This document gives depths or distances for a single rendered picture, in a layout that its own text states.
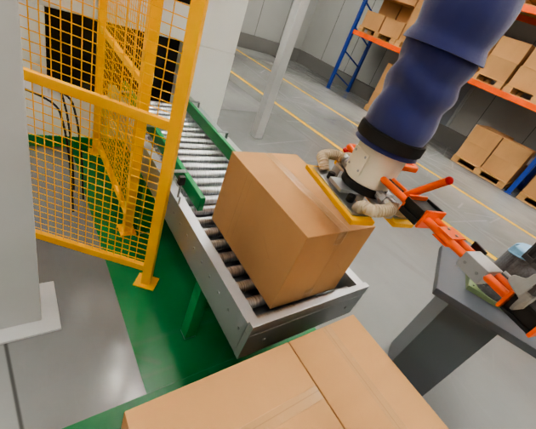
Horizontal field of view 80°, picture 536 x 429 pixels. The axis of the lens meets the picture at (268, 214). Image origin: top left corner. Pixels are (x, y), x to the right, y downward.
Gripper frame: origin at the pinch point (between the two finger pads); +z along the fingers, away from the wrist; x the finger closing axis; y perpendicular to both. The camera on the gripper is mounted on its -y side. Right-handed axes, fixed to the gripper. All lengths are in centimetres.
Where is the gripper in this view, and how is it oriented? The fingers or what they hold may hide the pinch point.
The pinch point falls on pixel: (528, 308)
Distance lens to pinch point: 92.6
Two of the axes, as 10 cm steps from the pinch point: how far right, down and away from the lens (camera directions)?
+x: -8.9, -0.7, -4.5
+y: -3.1, -6.2, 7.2
